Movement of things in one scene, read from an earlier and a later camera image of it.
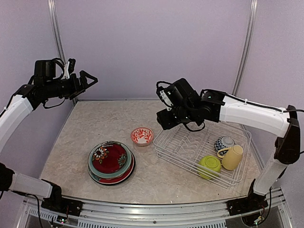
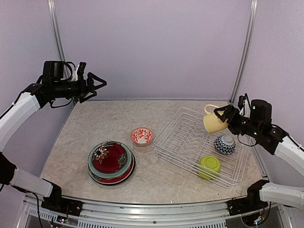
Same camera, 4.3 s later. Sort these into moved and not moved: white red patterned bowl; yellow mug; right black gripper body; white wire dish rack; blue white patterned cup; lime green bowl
Moved: right black gripper body; yellow mug
Not moved: white red patterned bowl; white wire dish rack; blue white patterned cup; lime green bowl
